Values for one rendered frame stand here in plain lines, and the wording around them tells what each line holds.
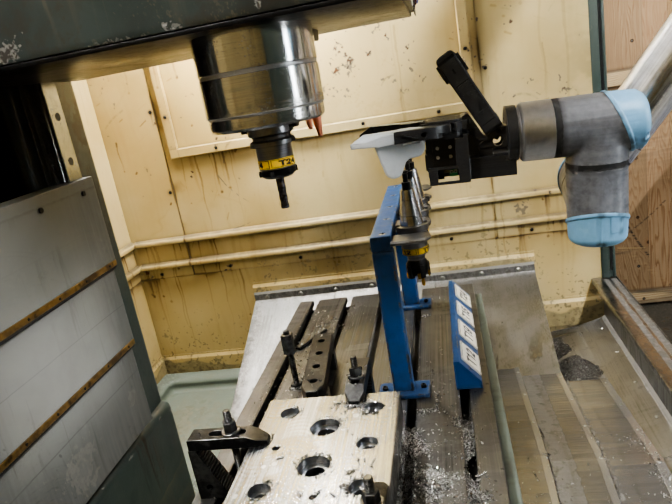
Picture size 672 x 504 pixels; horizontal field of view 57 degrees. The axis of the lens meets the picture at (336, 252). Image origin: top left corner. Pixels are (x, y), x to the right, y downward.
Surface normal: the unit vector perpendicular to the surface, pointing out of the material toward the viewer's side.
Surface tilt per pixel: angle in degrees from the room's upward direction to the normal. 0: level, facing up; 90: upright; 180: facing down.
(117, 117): 90
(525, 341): 24
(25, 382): 90
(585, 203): 89
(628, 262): 90
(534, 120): 62
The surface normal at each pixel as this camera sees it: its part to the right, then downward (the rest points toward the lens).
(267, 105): 0.18, 0.25
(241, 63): -0.08, 0.29
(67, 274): 0.96, -0.15
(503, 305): -0.21, -0.74
